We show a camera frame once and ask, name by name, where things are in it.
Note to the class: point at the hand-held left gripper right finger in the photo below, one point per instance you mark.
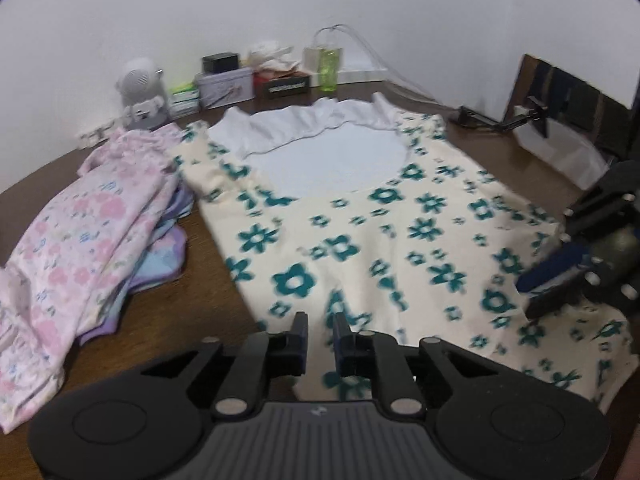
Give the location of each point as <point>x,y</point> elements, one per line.
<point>341,336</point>

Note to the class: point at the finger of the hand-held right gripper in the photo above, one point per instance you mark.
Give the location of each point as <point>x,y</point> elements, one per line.
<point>557,262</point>
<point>560,300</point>

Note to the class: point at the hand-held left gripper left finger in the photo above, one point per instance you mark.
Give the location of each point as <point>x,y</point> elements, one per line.
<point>299,332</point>

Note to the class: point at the cream dress with teal flowers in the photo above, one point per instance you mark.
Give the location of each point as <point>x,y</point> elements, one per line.
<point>375,230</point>

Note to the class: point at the white sheet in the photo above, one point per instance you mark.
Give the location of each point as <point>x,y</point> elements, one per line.
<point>565,152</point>

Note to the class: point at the brown cardboard panel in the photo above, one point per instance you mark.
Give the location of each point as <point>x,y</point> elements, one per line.
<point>570,87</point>

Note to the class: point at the purple garment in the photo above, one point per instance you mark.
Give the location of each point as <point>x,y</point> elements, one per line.
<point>161,260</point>

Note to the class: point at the pink floral garment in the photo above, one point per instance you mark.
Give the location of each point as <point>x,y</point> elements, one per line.
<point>75,240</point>

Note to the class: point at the dark red tissue box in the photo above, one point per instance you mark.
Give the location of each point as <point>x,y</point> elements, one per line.
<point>281,85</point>

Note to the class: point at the silver tin box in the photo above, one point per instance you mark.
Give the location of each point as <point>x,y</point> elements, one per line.
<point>224,89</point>

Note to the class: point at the green and white box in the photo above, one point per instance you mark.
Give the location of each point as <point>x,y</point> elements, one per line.
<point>184,100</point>

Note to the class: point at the green transparent bottle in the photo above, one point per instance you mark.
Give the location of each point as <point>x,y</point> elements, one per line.
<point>330,70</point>

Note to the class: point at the crumpled white tissues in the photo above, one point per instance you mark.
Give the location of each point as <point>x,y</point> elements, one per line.
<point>270,55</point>

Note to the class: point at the small black box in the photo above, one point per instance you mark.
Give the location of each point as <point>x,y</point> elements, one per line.
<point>220,63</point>

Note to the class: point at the white power strip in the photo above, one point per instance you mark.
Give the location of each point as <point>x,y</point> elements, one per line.
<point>97,133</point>

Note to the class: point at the small white fan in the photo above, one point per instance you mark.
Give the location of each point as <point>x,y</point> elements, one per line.
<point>139,80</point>

